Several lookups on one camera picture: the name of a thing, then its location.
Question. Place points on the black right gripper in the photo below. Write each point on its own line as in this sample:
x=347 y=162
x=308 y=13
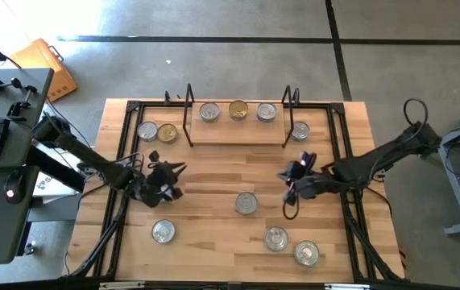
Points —
x=316 y=185

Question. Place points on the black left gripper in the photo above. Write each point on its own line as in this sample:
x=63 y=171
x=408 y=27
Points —
x=153 y=187

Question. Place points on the green label can gold lid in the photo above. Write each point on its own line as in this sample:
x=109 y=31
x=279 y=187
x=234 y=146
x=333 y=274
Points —
x=238 y=109
x=167 y=133

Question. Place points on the teal label tuna can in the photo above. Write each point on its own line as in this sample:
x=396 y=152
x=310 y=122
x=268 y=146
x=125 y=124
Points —
x=300 y=131
x=246 y=203
x=209 y=111
x=306 y=253

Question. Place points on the green label can silver lid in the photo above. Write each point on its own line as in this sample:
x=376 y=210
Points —
x=163 y=231
x=147 y=131

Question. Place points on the blue label tuna can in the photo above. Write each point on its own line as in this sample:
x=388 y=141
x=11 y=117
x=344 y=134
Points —
x=276 y=238
x=266 y=112

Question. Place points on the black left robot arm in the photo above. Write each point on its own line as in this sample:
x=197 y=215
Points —
x=92 y=157

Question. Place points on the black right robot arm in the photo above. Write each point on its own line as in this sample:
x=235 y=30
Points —
x=374 y=161

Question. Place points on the wooden shelf black metal legs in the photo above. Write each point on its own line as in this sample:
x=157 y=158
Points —
x=237 y=135

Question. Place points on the white printed box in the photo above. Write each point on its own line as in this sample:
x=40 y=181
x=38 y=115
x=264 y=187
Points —
x=46 y=185

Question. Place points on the black computer mouse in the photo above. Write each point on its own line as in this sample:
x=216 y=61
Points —
x=13 y=186

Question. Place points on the small grey caster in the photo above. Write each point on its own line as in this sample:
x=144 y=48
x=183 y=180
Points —
x=30 y=247

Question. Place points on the orange plastic case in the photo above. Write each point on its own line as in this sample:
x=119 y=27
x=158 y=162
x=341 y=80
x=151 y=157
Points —
x=44 y=68

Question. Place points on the black aluminium table frame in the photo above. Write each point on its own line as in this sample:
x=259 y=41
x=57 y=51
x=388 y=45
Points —
x=153 y=105

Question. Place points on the black frame bracket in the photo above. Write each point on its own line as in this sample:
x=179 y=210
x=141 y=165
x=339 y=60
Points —
x=167 y=96
x=296 y=96

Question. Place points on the silver metal bracket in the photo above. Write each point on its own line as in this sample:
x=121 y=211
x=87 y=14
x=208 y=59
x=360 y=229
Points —
x=347 y=286
x=121 y=285

